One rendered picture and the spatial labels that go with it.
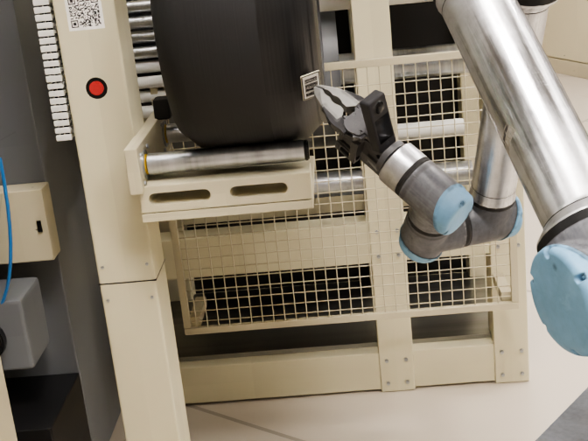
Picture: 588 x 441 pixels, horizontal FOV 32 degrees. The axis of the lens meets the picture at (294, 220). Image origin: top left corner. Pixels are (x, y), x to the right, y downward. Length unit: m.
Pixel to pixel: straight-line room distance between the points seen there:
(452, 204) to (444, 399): 1.21
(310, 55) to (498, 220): 0.48
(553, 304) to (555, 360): 1.83
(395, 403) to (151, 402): 0.82
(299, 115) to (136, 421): 0.86
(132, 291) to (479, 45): 1.11
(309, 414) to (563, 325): 1.68
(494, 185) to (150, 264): 0.80
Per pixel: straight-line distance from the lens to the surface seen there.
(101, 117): 2.22
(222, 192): 2.12
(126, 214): 2.27
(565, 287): 1.33
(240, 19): 1.93
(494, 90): 1.49
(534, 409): 2.93
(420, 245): 1.97
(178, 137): 2.42
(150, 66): 2.60
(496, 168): 1.93
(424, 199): 1.87
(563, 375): 3.11
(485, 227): 2.01
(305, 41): 1.96
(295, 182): 2.11
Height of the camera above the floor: 1.42
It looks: 18 degrees down
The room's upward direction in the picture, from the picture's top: 6 degrees counter-clockwise
